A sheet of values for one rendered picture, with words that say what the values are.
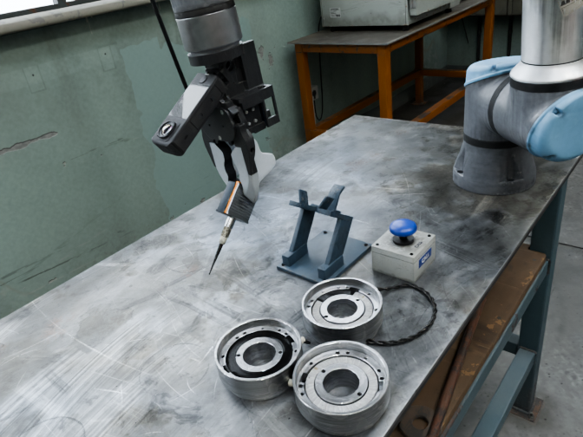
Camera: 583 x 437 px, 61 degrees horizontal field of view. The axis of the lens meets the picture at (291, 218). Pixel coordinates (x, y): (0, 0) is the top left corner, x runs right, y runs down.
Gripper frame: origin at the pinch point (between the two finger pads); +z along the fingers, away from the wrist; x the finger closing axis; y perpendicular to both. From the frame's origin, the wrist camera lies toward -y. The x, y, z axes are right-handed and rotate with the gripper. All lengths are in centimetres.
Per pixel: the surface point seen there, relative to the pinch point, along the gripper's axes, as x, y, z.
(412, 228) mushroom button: -18.1, 14.8, 9.3
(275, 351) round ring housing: -15.2, -11.7, 12.8
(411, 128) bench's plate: 15, 66, 17
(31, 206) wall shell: 146, 5, 37
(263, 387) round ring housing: -18.4, -16.6, 12.3
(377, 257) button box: -14.0, 11.1, 13.5
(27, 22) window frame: 136, 28, -24
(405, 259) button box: -18.7, 11.6, 12.6
